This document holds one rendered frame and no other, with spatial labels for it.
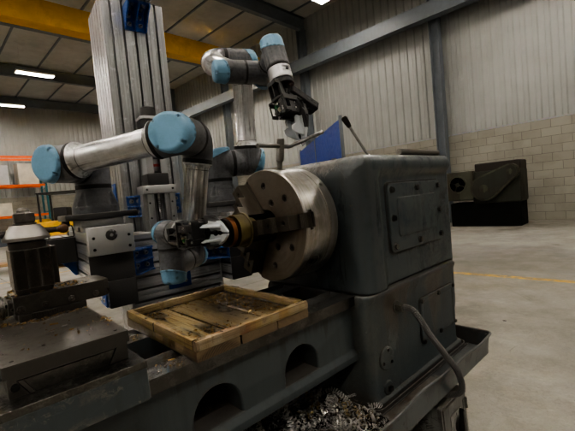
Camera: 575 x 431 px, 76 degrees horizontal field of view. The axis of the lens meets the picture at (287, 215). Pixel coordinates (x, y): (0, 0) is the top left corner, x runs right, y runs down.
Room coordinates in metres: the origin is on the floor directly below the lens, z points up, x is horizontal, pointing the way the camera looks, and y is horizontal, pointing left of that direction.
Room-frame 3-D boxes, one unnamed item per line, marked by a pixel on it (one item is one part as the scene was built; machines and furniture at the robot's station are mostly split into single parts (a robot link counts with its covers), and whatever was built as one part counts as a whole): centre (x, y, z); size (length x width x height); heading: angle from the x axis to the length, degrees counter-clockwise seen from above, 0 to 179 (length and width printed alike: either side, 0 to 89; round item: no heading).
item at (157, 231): (1.12, 0.36, 1.08); 0.11 x 0.08 x 0.09; 41
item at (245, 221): (0.97, 0.13, 1.08); 0.09 x 0.09 x 0.09; 43
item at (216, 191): (1.62, 0.28, 1.21); 0.15 x 0.15 x 0.10
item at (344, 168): (1.36, -0.26, 1.06); 0.59 x 0.48 x 0.39; 133
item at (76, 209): (1.32, 0.68, 1.21); 0.15 x 0.15 x 0.10
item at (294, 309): (0.91, 0.20, 0.89); 0.36 x 0.30 x 0.04; 43
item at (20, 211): (0.73, 0.51, 1.17); 0.04 x 0.04 x 0.03
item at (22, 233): (0.73, 0.51, 1.13); 0.08 x 0.08 x 0.03
